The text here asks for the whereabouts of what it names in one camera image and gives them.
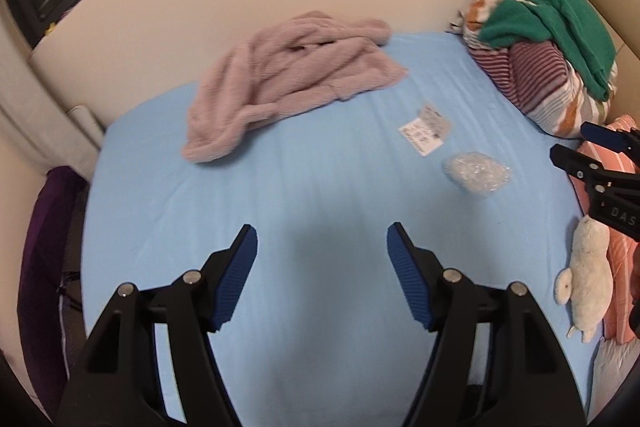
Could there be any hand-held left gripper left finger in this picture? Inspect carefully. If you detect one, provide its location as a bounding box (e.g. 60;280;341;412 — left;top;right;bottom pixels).
54;223;258;427

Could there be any white plush animal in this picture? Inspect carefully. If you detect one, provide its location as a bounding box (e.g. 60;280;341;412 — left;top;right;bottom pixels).
555;215;613;343

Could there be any clear packet with white label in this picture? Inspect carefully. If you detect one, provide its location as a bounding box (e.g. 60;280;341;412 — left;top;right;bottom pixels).
397;103;452;156

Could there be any pale window curtain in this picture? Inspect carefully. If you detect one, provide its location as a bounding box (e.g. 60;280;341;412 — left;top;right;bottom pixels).
0;0;106;168

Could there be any striped patterned quilt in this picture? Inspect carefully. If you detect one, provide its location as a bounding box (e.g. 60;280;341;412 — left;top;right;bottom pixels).
452;0;618;138

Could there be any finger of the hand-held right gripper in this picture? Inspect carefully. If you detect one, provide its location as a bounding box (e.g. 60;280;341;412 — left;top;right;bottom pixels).
580;122;640;158
550;144;640;198

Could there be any pink fluffy garment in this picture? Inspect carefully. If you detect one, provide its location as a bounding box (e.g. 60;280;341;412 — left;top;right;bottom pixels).
181;10;409;164

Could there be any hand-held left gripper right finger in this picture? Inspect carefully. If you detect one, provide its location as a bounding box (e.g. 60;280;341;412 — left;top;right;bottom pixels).
386;222;587;427

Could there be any pink striped pillow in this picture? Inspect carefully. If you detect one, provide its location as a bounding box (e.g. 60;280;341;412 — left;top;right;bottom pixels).
570;114;640;345

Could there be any light blue bed sheet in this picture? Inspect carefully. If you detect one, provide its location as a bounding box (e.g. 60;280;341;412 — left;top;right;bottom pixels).
81;32;608;427

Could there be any clear plastic wrap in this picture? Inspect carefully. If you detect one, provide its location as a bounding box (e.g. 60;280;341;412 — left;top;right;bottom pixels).
441;151;513;200

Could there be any green knitted cloth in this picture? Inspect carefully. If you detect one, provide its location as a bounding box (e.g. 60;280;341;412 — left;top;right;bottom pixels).
467;0;617;102

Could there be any purple table cloth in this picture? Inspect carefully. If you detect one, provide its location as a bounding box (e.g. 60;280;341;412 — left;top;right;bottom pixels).
17;165;91;423

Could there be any person's right forearm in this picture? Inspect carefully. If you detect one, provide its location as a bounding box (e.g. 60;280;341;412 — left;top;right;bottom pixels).
627;239;640;343

